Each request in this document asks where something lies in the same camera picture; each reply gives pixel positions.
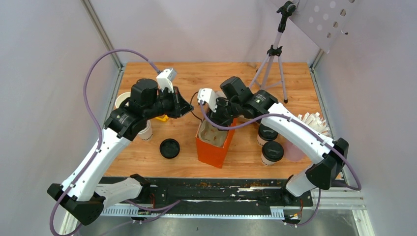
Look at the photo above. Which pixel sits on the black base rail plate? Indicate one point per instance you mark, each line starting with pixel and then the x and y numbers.
pixel 219 196

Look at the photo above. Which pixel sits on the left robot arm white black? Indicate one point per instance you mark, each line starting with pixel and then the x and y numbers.
pixel 80 194

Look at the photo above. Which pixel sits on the black coffee cup lid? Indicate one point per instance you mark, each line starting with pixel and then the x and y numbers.
pixel 273 150

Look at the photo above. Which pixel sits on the stack of white paper cups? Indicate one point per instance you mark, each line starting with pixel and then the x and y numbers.
pixel 147 133

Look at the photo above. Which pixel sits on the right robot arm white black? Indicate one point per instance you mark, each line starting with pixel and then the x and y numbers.
pixel 328 156

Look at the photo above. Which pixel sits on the orange paper bag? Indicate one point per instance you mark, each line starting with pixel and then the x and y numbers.
pixel 209 154

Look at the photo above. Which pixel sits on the brown cardboard cup carrier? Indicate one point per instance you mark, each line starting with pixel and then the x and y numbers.
pixel 211 135
pixel 242 120

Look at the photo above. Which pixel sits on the white paper coffee cup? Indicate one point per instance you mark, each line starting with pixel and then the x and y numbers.
pixel 266 161

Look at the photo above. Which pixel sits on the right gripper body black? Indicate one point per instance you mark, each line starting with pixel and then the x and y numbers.
pixel 225 111

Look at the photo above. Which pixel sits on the perforated grey metal panel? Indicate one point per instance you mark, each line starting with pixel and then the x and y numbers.
pixel 321 20

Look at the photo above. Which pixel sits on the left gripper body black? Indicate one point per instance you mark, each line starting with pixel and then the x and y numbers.
pixel 164 104

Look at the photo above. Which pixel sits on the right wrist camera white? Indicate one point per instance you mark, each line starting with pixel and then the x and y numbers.
pixel 209 97

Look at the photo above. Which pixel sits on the yellow triangular plastic piece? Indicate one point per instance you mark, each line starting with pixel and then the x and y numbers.
pixel 163 118

